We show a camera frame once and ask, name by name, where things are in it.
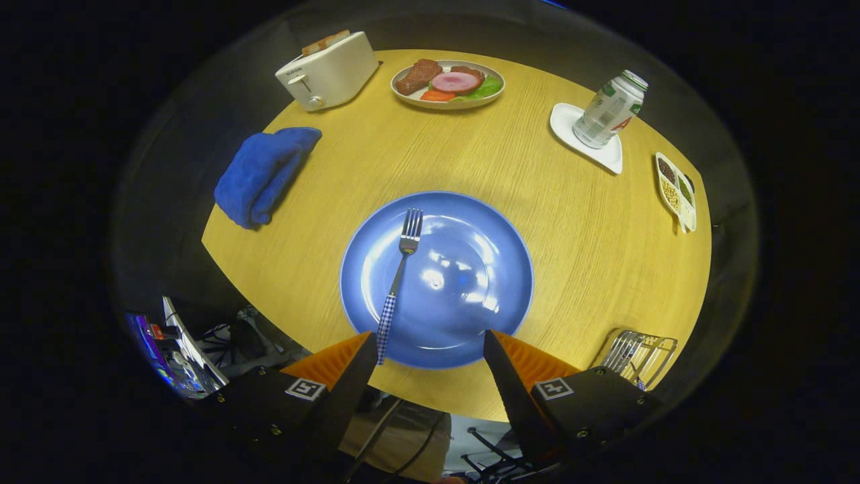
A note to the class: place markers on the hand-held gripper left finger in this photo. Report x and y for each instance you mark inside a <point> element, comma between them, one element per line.
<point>353,383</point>

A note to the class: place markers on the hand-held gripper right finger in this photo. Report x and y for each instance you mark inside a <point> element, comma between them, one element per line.
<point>510,390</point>

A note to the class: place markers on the black chair base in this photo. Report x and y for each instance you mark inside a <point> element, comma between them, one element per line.
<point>497,457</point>

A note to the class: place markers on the blue round plate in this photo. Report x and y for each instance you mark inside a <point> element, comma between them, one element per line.
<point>457,282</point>

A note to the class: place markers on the blue folded cloth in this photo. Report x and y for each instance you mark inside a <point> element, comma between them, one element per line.
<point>262,175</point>

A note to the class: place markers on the white square coaster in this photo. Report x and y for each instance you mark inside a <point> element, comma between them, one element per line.
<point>605,158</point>

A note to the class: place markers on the white divided condiment dish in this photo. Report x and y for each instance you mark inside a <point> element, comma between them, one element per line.
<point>672,195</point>

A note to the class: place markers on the beige food plate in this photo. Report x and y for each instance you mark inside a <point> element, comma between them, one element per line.
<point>447,104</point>

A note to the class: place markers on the white drink bottle green cap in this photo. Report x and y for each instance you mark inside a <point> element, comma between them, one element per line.
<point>608,111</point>

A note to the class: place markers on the red tomato slice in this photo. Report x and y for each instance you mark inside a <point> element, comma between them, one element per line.
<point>437,96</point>

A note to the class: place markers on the green lettuce leaf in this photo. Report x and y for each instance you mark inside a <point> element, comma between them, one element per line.
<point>490,89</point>

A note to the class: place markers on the white toaster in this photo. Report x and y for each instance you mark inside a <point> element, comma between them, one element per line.
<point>332,74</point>

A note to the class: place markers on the pink ham slice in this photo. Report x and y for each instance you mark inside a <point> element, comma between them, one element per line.
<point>455,83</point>

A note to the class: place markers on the large brown meat piece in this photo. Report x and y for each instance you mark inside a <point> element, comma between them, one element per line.
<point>416,77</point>

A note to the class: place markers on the toast slice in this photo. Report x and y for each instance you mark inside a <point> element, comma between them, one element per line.
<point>314,47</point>
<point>336,37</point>

